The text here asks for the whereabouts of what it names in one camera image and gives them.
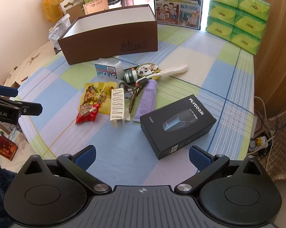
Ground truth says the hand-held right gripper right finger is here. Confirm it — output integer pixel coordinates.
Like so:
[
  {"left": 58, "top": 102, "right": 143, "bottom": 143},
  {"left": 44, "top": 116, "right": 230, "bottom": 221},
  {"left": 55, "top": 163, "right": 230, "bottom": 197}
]
[{"left": 174, "top": 145, "right": 267, "bottom": 195}]

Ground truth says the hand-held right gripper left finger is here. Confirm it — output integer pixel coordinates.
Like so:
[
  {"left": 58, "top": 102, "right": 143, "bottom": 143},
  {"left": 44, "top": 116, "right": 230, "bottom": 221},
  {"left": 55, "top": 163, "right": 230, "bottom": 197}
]
[{"left": 20, "top": 145, "right": 112, "bottom": 195}]

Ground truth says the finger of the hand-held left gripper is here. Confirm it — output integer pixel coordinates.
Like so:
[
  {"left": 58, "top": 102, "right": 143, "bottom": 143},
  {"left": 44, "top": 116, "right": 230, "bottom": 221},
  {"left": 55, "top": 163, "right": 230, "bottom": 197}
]
[
  {"left": 0, "top": 83, "right": 19, "bottom": 98},
  {"left": 0, "top": 93, "right": 43, "bottom": 117}
]

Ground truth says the black shaver box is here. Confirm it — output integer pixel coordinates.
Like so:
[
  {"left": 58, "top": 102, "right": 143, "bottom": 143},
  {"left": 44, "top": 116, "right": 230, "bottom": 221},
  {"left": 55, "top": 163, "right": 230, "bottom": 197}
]
[{"left": 139, "top": 94, "right": 217, "bottom": 160}]

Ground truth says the red snack packet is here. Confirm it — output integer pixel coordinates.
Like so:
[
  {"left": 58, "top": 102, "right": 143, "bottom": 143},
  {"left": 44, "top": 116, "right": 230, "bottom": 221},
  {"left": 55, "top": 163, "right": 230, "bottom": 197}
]
[{"left": 76, "top": 103, "right": 102, "bottom": 124}]

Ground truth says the white plastic rack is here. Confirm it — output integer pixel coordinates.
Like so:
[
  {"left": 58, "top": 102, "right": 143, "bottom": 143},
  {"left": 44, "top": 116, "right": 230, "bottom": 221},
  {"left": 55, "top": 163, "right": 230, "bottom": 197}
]
[{"left": 110, "top": 88, "right": 131, "bottom": 127}]

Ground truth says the yellow snack packet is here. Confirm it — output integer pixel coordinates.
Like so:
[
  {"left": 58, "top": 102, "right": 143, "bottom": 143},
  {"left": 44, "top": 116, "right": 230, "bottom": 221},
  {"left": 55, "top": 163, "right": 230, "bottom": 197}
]
[{"left": 79, "top": 81, "right": 118, "bottom": 116}]

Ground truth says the brown hair claw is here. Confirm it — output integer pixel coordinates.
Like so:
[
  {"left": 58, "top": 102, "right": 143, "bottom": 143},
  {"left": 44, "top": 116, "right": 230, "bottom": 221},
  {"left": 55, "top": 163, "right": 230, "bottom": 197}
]
[{"left": 119, "top": 81, "right": 148, "bottom": 114}]

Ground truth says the purple tube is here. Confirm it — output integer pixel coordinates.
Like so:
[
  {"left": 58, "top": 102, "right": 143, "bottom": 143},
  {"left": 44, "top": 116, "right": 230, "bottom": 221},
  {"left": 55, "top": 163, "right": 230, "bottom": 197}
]
[{"left": 133, "top": 79, "right": 158, "bottom": 123}]

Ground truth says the clear pocket tissue pack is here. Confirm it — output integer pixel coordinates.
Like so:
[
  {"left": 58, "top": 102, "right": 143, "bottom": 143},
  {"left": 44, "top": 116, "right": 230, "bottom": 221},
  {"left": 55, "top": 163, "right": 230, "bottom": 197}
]
[{"left": 94, "top": 60, "right": 123, "bottom": 80}]

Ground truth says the green round item packet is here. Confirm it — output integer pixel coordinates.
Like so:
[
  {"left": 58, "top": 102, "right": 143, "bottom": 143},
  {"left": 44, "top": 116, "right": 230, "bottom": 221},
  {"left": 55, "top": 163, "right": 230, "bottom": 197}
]
[{"left": 123, "top": 63, "right": 161, "bottom": 83}]

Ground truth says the brown cardboard box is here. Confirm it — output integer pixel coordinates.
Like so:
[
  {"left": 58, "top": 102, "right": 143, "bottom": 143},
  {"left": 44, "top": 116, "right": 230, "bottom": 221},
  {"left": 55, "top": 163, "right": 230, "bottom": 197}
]
[{"left": 57, "top": 4, "right": 159, "bottom": 65}]

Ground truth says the red patterned box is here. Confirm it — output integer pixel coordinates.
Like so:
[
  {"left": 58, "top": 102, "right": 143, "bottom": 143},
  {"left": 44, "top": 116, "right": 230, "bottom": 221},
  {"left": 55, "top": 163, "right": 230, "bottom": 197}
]
[{"left": 0, "top": 135, "right": 18, "bottom": 161}]

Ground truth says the white power strip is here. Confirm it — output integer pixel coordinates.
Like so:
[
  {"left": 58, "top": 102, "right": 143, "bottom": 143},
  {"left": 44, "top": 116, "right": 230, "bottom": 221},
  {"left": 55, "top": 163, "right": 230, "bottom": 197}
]
[{"left": 248, "top": 135, "right": 272, "bottom": 158}]

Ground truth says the dark blue fluffy cloth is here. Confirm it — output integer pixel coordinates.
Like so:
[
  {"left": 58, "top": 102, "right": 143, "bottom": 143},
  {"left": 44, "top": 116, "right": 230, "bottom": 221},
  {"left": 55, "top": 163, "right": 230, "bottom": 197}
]
[{"left": 0, "top": 163, "right": 18, "bottom": 220}]

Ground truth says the clear plastic bag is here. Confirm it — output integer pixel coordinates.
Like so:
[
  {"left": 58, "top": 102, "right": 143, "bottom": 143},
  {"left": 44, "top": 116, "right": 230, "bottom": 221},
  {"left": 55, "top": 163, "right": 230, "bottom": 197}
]
[{"left": 48, "top": 14, "right": 71, "bottom": 50}]

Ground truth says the beige quilted cushion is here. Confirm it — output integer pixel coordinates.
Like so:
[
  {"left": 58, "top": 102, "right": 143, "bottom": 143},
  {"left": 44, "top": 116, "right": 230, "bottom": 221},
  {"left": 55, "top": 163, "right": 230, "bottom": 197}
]
[{"left": 259, "top": 104, "right": 286, "bottom": 181}]

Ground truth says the yellow plastic bag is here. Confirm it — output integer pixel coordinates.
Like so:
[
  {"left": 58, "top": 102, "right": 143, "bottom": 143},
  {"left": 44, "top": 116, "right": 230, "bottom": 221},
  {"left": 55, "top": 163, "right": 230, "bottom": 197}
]
[{"left": 43, "top": 0, "right": 70, "bottom": 22}]

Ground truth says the brown cardboard carton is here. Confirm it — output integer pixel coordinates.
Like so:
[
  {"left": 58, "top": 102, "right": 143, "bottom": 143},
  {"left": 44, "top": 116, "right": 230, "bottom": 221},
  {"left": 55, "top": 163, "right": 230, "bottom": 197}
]
[{"left": 68, "top": 5, "right": 86, "bottom": 22}]

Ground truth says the wooden wardrobe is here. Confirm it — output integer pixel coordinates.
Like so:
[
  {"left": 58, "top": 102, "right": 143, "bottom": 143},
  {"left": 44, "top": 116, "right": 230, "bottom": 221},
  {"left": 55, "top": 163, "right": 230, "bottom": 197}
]
[{"left": 253, "top": 0, "right": 286, "bottom": 129}]

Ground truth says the open cardboard box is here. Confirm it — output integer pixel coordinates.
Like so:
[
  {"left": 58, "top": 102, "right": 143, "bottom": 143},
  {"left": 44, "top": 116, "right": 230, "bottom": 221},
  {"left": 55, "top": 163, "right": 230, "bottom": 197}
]
[{"left": 83, "top": 0, "right": 109, "bottom": 15}]

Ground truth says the stack of green tissue packs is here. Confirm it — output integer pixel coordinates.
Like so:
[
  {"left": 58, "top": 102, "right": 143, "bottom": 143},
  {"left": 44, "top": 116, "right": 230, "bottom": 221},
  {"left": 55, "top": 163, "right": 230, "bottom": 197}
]
[{"left": 205, "top": 0, "right": 271, "bottom": 55}]

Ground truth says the blue printed milk carton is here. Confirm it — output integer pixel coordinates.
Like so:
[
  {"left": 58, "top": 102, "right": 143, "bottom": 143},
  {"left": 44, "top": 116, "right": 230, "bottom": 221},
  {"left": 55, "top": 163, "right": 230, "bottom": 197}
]
[{"left": 154, "top": 0, "right": 205, "bottom": 30}]

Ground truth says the white carton with cut handle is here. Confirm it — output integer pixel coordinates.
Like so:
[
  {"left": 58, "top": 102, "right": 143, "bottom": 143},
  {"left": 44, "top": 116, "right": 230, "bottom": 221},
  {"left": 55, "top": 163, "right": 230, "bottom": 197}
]
[{"left": 59, "top": 0, "right": 85, "bottom": 17}]

